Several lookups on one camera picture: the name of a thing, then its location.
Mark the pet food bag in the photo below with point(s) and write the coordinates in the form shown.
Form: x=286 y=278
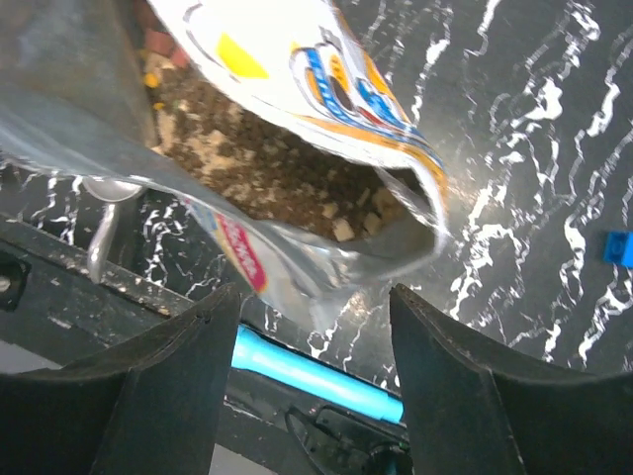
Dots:
x=267 y=118

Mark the blue white toy block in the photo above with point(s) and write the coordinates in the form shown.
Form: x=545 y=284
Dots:
x=618 y=249

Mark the blue toy microphone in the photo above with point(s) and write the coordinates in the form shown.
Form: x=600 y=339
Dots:
x=256 y=354

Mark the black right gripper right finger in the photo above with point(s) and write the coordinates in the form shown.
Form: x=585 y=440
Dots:
x=476 y=406

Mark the metal food scoop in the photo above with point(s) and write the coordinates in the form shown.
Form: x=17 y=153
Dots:
x=106 y=222

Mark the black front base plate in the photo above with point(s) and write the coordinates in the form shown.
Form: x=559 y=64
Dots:
x=50 y=308

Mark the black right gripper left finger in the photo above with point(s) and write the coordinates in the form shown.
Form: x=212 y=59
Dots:
x=149 y=405

